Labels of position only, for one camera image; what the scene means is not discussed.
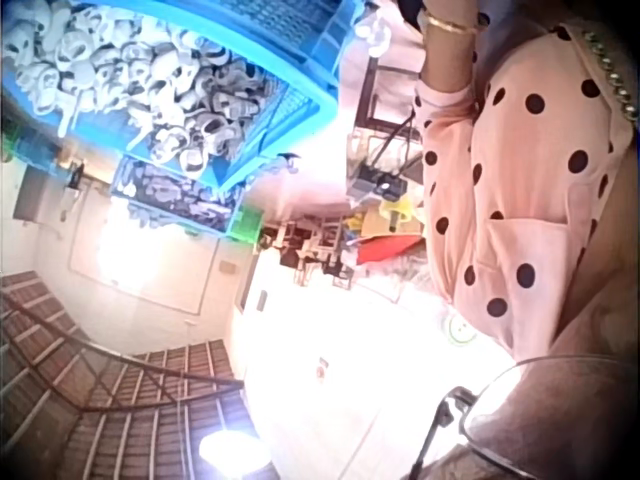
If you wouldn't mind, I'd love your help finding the cluttered dark shelf rack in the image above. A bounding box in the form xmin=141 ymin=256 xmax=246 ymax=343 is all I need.
xmin=258 ymin=218 xmax=362 ymax=292

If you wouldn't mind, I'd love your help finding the brown cardboard piece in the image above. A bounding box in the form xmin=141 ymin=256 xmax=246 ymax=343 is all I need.
xmin=359 ymin=208 xmax=426 ymax=237

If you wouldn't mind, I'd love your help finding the red sheet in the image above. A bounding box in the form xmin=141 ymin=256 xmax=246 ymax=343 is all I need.
xmin=356 ymin=234 xmax=424 ymax=265

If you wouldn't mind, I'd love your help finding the green plastic crate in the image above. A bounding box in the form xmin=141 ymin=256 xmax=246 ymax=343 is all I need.
xmin=229 ymin=204 xmax=265 ymax=242

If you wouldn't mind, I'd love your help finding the white door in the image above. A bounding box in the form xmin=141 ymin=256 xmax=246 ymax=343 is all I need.
xmin=237 ymin=248 xmax=301 ymax=321

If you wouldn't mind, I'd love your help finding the yellow plastic object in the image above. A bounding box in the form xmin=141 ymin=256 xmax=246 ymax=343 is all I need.
xmin=378 ymin=196 xmax=417 ymax=222

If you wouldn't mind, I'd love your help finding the black and grey device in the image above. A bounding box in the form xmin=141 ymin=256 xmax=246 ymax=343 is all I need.
xmin=348 ymin=160 xmax=410 ymax=202

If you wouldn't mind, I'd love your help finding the round green and white object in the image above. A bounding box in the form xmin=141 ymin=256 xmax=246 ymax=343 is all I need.
xmin=443 ymin=308 xmax=477 ymax=347

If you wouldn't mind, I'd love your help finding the empty blue plastic crate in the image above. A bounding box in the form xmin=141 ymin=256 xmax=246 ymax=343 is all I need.
xmin=219 ymin=0 xmax=362 ymax=97

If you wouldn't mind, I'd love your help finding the white plastic part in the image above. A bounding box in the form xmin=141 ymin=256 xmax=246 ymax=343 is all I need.
xmin=353 ymin=5 xmax=394 ymax=59

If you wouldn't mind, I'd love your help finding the round bright lamp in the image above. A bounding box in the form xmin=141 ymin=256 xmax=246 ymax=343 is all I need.
xmin=198 ymin=428 xmax=262 ymax=472

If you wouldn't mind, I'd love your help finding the dark stair railing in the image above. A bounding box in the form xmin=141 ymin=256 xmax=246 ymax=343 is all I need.
xmin=0 ymin=292 xmax=246 ymax=417

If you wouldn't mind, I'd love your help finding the gold bangle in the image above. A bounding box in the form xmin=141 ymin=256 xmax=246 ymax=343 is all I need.
xmin=422 ymin=12 xmax=482 ymax=37

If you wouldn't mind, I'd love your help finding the blue crate of white parts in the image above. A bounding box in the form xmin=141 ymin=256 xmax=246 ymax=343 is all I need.
xmin=0 ymin=0 xmax=342 ymax=177

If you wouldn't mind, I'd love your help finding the green shelf of items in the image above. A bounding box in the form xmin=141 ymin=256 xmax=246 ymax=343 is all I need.
xmin=0 ymin=118 xmax=62 ymax=167

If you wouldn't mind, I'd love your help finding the dark metal table frame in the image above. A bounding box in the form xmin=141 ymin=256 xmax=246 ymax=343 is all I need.
xmin=353 ymin=58 xmax=426 ymax=132

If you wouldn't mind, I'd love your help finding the white wall board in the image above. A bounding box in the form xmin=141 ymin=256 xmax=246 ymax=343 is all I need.
xmin=66 ymin=188 xmax=222 ymax=318

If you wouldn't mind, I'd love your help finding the grey wall box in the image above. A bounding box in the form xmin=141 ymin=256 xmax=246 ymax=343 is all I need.
xmin=11 ymin=163 xmax=82 ymax=222

